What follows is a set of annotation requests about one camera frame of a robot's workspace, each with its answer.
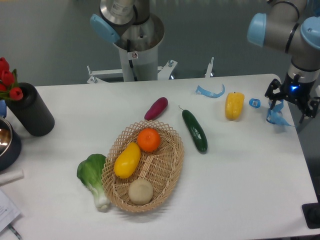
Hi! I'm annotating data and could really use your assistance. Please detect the beige round potato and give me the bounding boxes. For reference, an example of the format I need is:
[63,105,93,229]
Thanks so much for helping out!
[128,179,154,205]

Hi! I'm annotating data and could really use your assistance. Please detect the green bok choy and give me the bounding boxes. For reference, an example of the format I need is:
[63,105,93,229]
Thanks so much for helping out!
[76,153,110,211]

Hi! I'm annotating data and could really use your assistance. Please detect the orange fruit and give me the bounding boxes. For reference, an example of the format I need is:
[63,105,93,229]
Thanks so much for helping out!
[137,128,161,152]

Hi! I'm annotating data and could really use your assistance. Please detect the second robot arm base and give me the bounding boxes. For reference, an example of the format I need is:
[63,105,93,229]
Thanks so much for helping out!
[89,0,165,82]

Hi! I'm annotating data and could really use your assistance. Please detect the yellow mango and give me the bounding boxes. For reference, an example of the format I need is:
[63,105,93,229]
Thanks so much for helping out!
[114,142,141,179]

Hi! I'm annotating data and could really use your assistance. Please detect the green cucumber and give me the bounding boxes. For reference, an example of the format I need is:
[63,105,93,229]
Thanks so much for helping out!
[178,106,208,154]

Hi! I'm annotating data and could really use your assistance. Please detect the blue tape strip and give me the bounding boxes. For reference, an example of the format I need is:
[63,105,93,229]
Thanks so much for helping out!
[195,84,226,99]

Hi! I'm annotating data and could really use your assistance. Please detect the small blue tag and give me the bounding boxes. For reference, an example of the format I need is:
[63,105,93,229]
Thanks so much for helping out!
[249,98,261,109]

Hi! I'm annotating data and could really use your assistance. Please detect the black cylindrical vase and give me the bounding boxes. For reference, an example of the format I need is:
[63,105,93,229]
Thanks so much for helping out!
[5,82,55,137]

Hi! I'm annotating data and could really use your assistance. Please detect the white metal stand frame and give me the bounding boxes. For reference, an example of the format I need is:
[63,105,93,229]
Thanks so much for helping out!
[86,56,215,84]

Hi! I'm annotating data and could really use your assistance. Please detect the blue crumpled tape piece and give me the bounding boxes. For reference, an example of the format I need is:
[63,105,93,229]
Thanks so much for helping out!
[266,99,295,127]

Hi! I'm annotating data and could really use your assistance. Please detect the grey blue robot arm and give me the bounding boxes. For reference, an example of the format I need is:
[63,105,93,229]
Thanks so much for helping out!
[247,0,320,122]

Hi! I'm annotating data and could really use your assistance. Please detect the yellow bell pepper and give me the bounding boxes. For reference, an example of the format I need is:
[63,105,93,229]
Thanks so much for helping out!
[225,92,245,121]

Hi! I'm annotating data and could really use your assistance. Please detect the white paper sheet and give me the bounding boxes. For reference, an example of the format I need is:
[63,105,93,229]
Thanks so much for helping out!
[0,190,21,231]

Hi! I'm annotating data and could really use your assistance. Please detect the white paper roll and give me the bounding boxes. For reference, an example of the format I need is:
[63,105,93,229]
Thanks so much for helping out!
[0,169,24,185]

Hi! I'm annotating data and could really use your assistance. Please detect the black device at edge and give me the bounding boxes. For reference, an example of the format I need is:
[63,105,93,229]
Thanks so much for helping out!
[302,202,320,229]

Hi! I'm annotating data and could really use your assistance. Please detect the pen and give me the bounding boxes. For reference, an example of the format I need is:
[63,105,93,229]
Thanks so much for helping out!
[7,224,23,240]

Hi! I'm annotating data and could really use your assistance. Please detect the dark metal bowl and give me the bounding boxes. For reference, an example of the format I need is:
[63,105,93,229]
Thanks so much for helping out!
[0,117,22,171]

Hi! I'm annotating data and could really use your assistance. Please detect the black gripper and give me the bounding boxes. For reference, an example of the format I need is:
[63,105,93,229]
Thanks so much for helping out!
[264,74,320,124]

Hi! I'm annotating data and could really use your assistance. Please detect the red tulip flowers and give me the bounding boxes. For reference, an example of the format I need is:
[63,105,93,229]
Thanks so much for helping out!
[0,57,24,101]

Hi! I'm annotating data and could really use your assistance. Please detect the purple sweet potato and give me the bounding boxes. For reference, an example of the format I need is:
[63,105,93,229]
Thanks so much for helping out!
[144,97,168,121]

